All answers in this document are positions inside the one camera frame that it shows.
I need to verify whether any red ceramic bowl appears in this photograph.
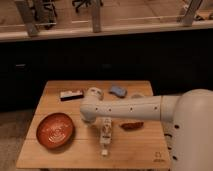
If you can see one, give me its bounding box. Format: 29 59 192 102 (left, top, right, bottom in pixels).
36 113 75 149

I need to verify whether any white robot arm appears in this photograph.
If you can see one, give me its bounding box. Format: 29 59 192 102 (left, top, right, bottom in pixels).
80 87 213 171

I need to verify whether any blue cloth piece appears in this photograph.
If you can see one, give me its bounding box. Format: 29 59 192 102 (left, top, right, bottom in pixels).
109 86 127 98

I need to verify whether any clear plastic bottle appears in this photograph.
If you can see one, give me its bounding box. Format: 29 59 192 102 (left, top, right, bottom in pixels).
100 117 112 156

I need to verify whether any dark red chili pepper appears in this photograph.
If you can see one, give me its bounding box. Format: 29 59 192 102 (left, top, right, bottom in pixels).
120 122 144 131

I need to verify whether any wooden table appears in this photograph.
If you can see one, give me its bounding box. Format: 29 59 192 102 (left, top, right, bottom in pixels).
16 81 170 171

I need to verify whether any black office chair middle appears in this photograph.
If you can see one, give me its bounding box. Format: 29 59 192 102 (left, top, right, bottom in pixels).
72 0 103 13

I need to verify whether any black office chair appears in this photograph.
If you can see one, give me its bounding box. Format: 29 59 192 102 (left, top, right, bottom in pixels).
72 0 103 13
30 0 57 30

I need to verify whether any black office chair left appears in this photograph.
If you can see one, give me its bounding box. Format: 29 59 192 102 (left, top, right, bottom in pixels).
30 0 57 30

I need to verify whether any grey railing post middle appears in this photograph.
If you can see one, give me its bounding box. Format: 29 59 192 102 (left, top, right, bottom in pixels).
91 0 101 33

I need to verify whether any grey railing post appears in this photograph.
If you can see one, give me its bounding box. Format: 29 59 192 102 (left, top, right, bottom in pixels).
181 0 203 27
91 0 101 33
14 0 38 37

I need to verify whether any grey railing post left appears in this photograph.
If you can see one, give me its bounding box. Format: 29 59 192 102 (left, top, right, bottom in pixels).
14 0 38 37

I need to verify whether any grey railing post right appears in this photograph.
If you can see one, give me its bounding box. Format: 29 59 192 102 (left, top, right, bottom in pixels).
181 0 203 27

